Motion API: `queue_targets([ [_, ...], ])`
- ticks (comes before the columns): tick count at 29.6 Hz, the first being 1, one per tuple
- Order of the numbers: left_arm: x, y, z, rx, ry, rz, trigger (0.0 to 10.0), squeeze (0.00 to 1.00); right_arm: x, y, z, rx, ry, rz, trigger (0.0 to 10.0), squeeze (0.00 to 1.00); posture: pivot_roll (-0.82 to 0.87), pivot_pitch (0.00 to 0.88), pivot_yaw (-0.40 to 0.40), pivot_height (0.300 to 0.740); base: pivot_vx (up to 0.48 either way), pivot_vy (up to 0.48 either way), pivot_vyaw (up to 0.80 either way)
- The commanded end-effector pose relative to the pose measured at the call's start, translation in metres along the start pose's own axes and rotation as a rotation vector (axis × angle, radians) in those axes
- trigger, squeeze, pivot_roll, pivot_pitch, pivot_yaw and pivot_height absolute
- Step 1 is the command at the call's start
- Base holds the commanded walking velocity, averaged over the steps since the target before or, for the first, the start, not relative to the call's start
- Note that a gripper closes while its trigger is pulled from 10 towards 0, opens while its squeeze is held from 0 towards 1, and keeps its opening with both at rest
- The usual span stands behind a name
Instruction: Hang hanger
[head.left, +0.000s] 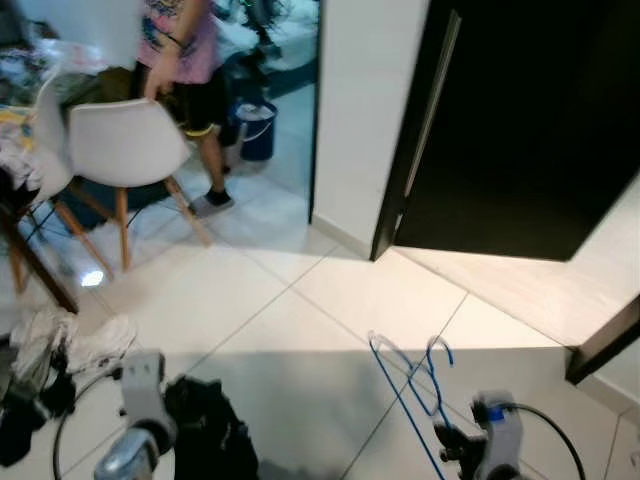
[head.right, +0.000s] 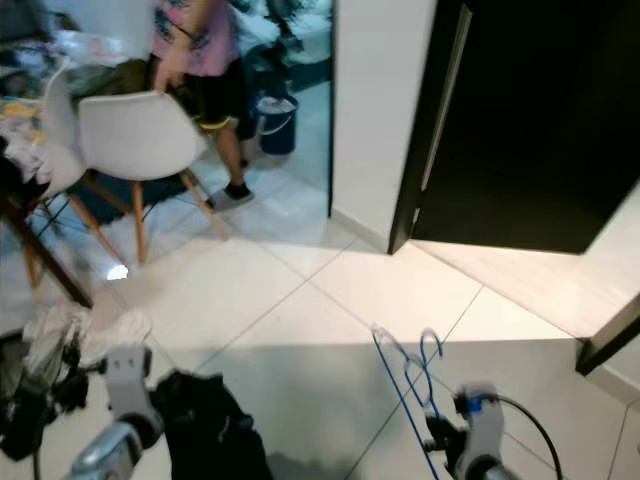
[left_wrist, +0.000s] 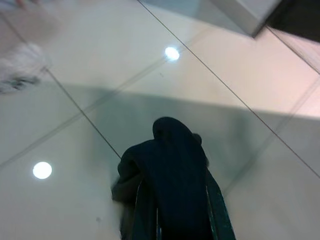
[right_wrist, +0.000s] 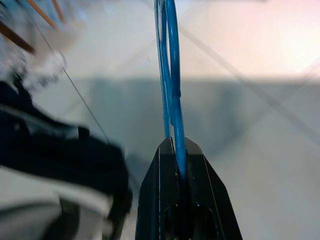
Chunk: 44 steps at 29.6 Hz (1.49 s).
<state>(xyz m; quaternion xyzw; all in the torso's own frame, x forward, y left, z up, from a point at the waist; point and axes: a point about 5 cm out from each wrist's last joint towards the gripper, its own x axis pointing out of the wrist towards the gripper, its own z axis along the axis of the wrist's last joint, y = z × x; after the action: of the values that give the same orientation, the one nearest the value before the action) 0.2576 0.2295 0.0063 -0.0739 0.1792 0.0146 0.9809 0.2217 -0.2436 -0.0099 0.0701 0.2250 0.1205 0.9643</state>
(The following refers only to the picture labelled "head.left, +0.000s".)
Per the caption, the person in pink shirt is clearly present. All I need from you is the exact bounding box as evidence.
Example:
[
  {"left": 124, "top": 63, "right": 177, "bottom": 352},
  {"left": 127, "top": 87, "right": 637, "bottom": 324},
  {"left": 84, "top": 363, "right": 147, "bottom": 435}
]
[{"left": 135, "top": 0, "right": 241, "bottom": 219}]

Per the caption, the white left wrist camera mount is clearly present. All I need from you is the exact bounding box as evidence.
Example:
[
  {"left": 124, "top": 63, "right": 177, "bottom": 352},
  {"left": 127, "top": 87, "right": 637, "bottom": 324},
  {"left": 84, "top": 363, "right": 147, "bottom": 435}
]
[{"left": 120, "top": 350, "right": 169, "bottom": 429}]

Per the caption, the blue plastic bucket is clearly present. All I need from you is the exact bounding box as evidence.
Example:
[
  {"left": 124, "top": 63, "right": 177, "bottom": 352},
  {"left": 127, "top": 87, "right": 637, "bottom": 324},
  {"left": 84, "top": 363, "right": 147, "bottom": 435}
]
[{"left": 235, "top": 97, "right": 279, "bottom": 163}]

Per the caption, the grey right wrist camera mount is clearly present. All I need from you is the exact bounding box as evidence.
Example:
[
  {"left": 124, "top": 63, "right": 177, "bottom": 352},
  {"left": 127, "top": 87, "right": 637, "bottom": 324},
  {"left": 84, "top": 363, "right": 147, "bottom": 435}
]
[{"left": 472, "top": 392, "right": 525, "bottom": 480}]

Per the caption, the black cloth pile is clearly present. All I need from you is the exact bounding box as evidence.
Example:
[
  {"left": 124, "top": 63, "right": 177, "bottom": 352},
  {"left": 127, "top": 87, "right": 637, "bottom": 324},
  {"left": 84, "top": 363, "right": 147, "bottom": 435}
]
[{"left": 0, "top": 385, "right": 76, "bottom": 469}]

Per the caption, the white clothes heap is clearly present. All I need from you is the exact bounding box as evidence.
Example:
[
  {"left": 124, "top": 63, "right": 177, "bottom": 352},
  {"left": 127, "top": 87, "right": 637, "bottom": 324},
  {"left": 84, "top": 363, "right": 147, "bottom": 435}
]
[{"left": 8, "top": 308, "right": 139, "bottom": 386}]

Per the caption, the blue plastic hanger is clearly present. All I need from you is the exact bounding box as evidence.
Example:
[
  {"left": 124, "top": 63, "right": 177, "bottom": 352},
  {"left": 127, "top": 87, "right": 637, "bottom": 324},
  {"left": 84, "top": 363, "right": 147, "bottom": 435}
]
[{"left": 367, "top": 330, "right": 458, "bottom": 480}]

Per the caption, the black garment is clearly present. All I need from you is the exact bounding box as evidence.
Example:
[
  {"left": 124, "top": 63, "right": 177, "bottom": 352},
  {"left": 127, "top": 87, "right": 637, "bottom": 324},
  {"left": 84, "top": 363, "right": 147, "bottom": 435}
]
[{"left": 165, "top": 375, "right": 261, "bottom": 480}]

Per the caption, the black door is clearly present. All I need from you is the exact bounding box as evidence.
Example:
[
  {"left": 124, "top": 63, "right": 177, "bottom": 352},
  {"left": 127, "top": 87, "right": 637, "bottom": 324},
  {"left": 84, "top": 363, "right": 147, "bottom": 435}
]
[{"left": 370, "top": 0, "right": 640, "bottom": 263}]

